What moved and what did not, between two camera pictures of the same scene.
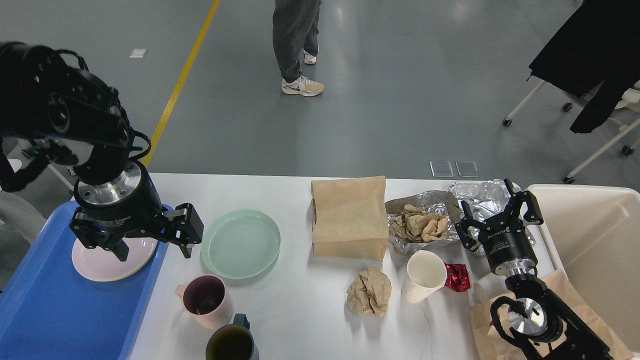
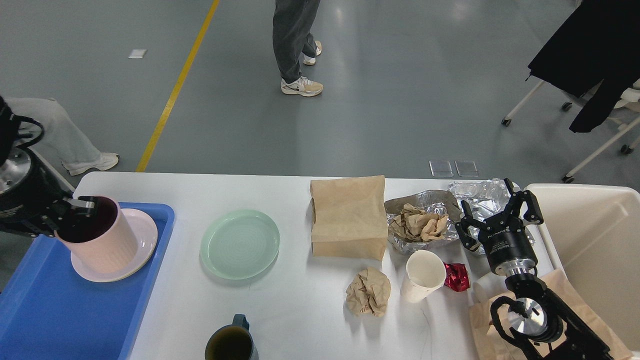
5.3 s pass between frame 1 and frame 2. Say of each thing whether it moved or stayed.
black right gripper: stayed
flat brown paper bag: stayed
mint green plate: stayed
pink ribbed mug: moved
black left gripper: moved
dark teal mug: stayed
